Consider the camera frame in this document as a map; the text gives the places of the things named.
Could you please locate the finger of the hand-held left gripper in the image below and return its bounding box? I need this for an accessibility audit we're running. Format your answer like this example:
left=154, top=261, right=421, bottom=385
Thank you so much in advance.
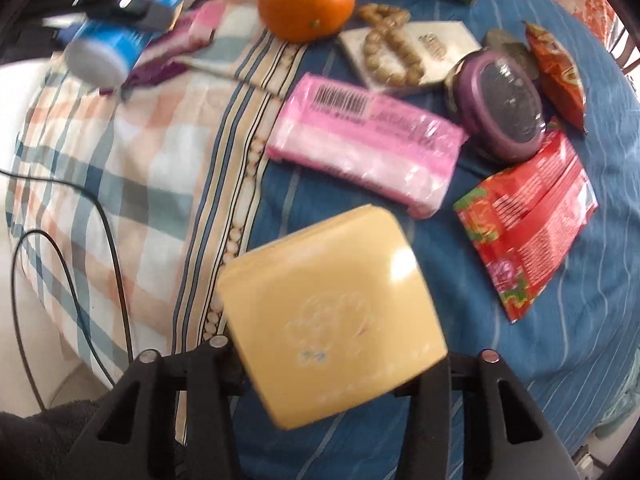
left=112, top=0, right=173, bottom=31

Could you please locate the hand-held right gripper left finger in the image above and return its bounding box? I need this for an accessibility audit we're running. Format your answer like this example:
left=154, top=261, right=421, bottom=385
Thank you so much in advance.
left=60, top=335, right=251, bottom=480

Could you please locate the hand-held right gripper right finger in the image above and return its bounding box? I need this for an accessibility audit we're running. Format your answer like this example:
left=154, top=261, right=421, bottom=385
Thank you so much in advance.
left=395, top=347, right=576, bottom=480

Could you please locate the yellow soap box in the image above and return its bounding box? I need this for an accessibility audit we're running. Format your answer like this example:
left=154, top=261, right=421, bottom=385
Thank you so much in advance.
left=216, top=204, right=449, bottom=431

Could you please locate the red snack packet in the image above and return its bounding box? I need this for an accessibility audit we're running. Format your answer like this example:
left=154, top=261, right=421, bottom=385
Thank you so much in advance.
left=453, top=125, right=599, bottom=324

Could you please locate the pink soap packet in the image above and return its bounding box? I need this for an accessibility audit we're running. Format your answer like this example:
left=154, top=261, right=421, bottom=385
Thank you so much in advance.
left=265, top=72, right=468, bottom=220

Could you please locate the purple pink packet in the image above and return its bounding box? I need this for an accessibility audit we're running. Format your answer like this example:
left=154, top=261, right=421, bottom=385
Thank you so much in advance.
left=100, top=0, right=228, bottom=96

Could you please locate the plaid cloth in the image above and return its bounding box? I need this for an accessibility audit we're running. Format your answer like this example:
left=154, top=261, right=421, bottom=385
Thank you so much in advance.
left=5, top=0, right=311, bottom=386

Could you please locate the orange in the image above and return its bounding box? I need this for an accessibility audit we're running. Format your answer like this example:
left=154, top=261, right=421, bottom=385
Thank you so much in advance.
left=257, top=0, right=357, bottom=43

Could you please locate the dark cloth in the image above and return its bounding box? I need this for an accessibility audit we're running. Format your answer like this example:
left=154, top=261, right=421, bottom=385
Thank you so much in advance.
left=0, top=397, right=116, bottom=480

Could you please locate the purple round container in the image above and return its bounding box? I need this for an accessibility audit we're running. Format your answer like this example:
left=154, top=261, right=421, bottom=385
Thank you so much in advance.
left=447, top=46, right=546, bottom=163

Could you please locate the small orange snack packet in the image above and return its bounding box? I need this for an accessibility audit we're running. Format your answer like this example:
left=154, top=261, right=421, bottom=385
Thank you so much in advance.
left=522, top=21, right=588, bottom=133

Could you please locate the black cable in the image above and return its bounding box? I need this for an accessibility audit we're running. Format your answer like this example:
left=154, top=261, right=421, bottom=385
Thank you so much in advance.
left=0, top=170, right=136, bottom=411

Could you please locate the wooden bead bracelet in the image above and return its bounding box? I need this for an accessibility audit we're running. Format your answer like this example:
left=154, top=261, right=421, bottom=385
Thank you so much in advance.
left=357, top=3, right=426, bottom=88

